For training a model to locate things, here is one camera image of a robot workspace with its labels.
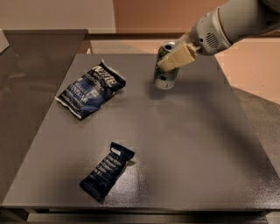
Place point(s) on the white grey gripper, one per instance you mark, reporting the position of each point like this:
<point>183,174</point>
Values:
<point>206,35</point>

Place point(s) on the green 7up soda can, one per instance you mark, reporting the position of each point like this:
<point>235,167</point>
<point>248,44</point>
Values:
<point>165,80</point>

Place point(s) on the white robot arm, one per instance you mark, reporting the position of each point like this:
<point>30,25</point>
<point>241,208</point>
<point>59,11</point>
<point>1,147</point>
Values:
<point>246,18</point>

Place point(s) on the blue kettle chip bag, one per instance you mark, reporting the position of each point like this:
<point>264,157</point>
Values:
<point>87,94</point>

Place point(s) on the dark grey side table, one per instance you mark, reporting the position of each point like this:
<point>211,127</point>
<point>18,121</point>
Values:
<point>31,71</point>

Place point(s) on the dark blue snack bar wrapper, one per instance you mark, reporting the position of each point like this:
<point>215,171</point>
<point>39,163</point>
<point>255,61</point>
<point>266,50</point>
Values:
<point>103,177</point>

